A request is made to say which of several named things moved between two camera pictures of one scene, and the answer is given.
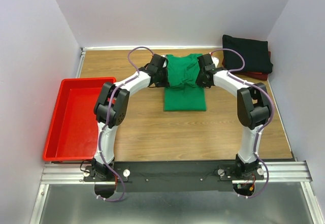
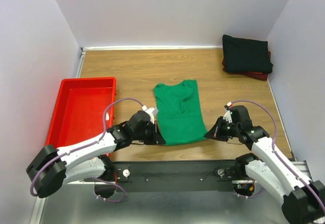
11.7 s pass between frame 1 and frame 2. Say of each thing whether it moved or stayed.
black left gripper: moved
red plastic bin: stayed
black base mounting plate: stayed
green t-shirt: moved
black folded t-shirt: stayed
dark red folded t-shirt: stayed
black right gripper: moved
